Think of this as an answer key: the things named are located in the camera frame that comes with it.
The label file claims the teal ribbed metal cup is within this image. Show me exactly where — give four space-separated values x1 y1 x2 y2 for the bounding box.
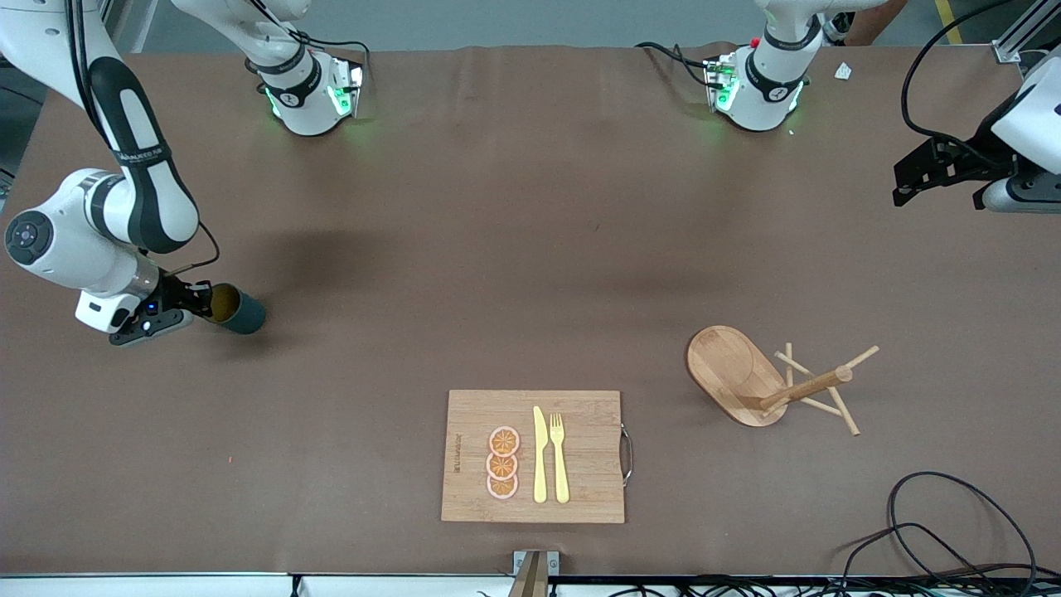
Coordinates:
206 283 268 336

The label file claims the person leg with shoe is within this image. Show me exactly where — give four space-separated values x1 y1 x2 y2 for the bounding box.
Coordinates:
823 0 909 44

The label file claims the wooden mug tree stand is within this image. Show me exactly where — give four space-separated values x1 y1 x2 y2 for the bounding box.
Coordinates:
686 325 879 437

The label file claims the yellow plastic knife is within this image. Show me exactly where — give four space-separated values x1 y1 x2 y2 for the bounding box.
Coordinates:
533 405 550 504

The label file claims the yellow plastic fork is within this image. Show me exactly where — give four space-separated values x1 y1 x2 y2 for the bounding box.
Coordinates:
550 412 571 505

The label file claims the bamboo cutting board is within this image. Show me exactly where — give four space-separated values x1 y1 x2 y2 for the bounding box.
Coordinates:
441 390 634 525

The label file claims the black left arm base cable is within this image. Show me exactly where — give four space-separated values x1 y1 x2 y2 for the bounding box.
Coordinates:
636 41 715 89

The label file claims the black arm base cable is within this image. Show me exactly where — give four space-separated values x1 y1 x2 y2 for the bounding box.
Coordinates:
249 0 371 92
636 41 715 89

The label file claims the black right arm base cable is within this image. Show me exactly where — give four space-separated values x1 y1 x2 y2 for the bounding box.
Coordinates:
249 0 371 92

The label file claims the black looped cable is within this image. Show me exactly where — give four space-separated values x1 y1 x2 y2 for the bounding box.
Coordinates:
887 471 1041 585
829 521 987 597

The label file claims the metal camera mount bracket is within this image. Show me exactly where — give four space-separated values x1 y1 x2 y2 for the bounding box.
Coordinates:
507 550 561 597

